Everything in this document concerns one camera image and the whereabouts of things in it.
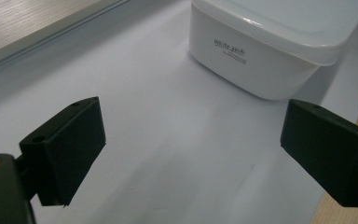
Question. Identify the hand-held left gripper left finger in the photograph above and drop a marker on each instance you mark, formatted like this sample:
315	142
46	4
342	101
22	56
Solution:
68	152

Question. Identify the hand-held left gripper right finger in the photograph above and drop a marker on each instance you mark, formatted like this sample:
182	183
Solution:
329	152

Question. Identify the white square container with lid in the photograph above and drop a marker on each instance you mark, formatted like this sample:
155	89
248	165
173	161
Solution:
261	71

